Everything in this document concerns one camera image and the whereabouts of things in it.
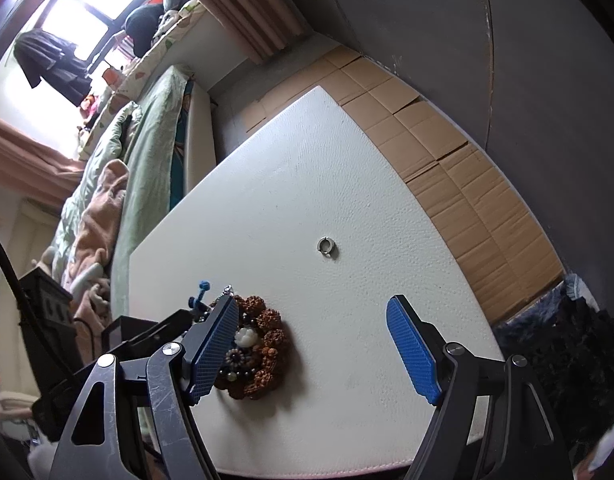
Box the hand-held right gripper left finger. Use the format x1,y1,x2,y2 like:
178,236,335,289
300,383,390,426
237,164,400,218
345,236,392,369
49,294,240,480

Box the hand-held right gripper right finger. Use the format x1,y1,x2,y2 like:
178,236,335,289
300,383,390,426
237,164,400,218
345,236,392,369
385,295,575,480

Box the white flower bead bracelet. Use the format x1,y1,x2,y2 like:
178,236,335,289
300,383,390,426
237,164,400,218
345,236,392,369
214,327,262,391

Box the blue twisted cord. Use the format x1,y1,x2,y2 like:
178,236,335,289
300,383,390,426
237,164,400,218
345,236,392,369
188,280,214,312

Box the brown seed bead bracelet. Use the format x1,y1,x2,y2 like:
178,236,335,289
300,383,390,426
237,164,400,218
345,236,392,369
214,294,290,401

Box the beige plush toy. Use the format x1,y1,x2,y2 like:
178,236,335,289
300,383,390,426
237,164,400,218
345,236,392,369
33,246,58,281

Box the pink curtain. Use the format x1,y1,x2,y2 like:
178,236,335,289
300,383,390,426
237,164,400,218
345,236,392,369
0,110,86,207
164,0,314,66

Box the pale green floral quilt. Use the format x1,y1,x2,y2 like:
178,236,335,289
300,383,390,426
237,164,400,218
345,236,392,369
52,101,144,272

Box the flattened cardboard sheets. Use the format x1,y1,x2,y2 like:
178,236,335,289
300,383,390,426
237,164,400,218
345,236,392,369
242,44,566,326

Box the bed with green sheet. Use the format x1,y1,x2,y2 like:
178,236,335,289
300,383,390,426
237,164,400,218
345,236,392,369
52,64,218,311

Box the hanging dark clothes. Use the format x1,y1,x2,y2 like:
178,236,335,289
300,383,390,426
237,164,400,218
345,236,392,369
13,29,96,104

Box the leaf print windowsill mat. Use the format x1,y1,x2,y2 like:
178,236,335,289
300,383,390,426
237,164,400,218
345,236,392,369
77,0,206,161

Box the dark round cushion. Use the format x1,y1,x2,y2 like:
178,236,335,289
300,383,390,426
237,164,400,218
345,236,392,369
124,4,166,57

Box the window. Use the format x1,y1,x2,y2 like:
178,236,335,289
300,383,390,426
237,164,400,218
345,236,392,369
34,0,164,77

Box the black cable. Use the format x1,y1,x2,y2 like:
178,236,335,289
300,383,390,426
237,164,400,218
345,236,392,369
0,226,42,341

